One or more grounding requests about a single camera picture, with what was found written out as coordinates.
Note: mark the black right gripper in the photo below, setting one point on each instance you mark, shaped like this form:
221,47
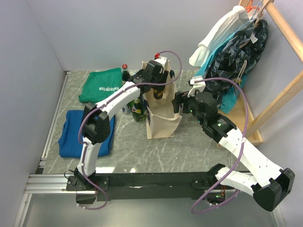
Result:
180,98

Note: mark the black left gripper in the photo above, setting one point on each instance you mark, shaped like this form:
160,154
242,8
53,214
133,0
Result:
163,76

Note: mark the silver top beverage can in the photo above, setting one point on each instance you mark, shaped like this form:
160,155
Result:
158,92

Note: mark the red cap cola bottle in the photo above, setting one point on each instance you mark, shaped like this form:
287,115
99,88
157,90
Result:
125,73

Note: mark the beige canvas tote bag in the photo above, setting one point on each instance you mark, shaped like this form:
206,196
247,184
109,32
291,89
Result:
161,121

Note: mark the red top beverage can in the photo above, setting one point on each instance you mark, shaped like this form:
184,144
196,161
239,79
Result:
127,109

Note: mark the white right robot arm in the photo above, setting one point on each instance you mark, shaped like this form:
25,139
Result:
267,182

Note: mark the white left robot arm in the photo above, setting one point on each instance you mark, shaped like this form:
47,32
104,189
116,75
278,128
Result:
95,125

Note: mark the teal hanging shirt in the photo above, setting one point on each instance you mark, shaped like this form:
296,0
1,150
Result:
229,98

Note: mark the folded green t-shirt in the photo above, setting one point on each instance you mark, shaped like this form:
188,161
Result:
100,85

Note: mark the wooden clothes rack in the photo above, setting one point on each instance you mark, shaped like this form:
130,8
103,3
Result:
274,89

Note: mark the dark patterned hanging shirt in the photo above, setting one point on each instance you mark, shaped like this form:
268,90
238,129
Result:
247,45

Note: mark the white hanging shirt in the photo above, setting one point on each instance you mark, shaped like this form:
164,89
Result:
225,27

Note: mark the folded blue cloth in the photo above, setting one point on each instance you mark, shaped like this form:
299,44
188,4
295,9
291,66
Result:
69,146

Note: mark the orange plastic hanger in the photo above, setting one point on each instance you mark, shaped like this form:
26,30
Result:
249,7

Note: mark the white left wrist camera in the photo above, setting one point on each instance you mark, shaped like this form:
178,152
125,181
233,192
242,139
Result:
162,60

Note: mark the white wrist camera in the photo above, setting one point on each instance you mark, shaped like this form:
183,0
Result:
162,60
196,83

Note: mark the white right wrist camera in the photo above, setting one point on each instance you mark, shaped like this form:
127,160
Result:
196,83

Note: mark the aluminium frame rail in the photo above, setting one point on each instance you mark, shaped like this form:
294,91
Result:
48,178

